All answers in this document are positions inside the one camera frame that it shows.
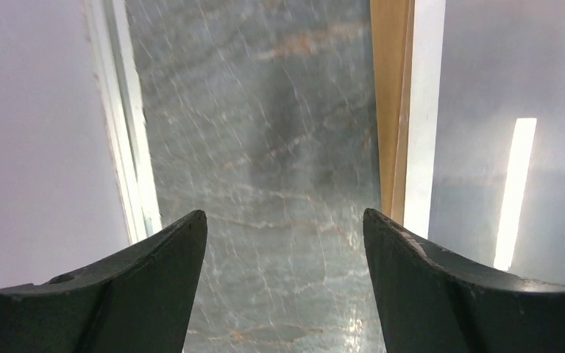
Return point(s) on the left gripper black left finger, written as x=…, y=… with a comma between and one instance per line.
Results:
x=139, y=299

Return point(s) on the clear acrylic sheet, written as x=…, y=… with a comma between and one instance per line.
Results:
x=506, y=146

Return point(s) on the landscape photo print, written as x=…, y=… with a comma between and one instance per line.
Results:
x=482, y=122

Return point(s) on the brown backing board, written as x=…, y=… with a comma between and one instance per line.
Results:
x=392, y=44

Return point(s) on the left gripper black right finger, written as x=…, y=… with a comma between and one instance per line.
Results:
x=430, y=299

